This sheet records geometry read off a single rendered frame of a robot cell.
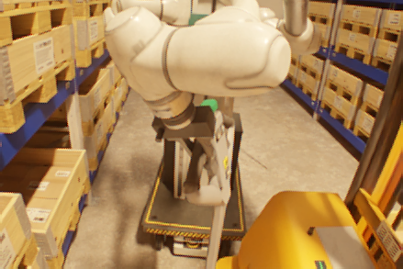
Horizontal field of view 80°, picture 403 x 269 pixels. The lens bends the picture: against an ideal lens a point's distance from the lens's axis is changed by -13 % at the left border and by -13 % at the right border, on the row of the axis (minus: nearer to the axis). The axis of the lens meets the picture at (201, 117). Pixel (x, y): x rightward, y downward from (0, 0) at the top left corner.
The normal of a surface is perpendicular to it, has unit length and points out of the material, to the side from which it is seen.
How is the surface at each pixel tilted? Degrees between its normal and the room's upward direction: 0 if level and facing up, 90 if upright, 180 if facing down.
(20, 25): 90
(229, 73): 100
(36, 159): 90
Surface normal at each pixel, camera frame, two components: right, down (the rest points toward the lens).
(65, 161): 0.09, 0.42
